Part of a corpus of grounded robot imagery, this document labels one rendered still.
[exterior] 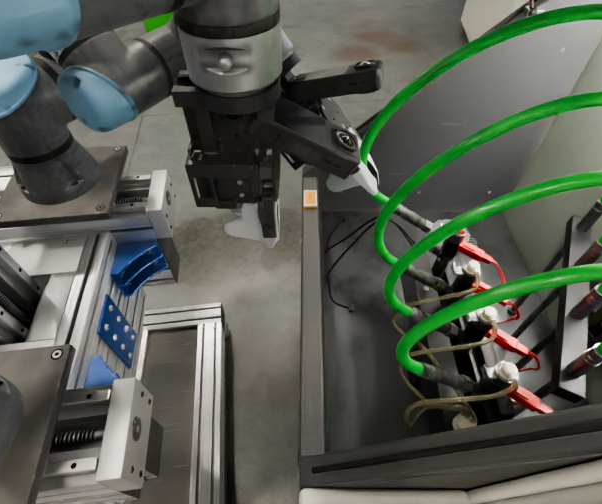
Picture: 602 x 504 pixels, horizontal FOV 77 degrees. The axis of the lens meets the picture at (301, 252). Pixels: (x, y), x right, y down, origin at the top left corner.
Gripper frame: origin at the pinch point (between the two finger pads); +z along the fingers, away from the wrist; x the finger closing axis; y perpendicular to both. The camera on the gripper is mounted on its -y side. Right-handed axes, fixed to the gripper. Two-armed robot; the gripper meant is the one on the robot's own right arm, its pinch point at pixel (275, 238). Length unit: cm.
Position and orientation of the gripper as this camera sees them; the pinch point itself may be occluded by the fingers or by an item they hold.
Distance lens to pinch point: 46.6
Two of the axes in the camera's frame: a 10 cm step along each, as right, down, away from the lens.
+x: -0.1, 7.8, -6.3
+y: -10.0, -0.1, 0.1
